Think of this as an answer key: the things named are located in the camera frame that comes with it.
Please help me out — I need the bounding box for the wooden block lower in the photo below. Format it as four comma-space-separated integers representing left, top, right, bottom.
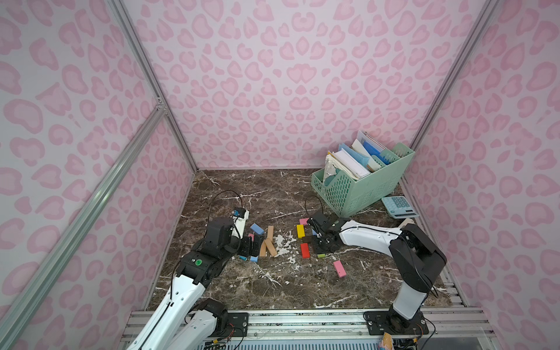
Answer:
260, 241, 266, 258

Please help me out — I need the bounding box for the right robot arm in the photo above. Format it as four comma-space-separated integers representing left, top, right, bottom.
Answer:
307, 211, 447, 324

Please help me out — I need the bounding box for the blue folder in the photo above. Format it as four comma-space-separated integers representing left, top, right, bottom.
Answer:
362, 141, 390, 165

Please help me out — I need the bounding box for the white papers stack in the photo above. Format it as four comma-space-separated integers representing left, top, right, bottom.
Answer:
323, 150, 371, 182

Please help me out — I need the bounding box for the wooden box at right wall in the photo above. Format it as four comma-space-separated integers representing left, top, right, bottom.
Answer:
398, 218, 416, 228

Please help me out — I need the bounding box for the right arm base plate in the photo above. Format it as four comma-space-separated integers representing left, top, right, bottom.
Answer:
363, 309, 429, 338

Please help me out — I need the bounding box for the light blue block upper left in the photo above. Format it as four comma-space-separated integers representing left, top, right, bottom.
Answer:
250, 223, 264, 236

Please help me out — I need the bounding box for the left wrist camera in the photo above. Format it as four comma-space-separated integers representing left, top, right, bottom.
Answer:
232, 208, 249, 239

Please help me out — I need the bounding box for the yellow block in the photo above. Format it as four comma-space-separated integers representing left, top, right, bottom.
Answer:
296, 225, 306, 239

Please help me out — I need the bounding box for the green plastic file basket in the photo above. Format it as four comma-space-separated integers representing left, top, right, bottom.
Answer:
311, 143, 415, 217

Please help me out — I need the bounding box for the grey calculator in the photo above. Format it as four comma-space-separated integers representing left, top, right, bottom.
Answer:
382, 195, 419, 219

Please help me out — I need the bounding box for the front aluminium rail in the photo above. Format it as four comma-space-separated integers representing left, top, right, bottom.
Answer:
120, 308, 500, 349

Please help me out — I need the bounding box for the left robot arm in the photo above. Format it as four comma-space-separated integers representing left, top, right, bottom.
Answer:
128, 209, 249, 349

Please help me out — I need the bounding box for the red block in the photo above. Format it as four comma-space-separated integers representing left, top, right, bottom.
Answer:
300, 243, 311, 259

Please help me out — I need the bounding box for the wooden block diagonal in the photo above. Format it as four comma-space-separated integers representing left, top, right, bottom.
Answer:
265, 239, 278, 257

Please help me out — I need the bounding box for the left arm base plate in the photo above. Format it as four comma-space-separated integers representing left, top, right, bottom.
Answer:
191, 310, 249, 338

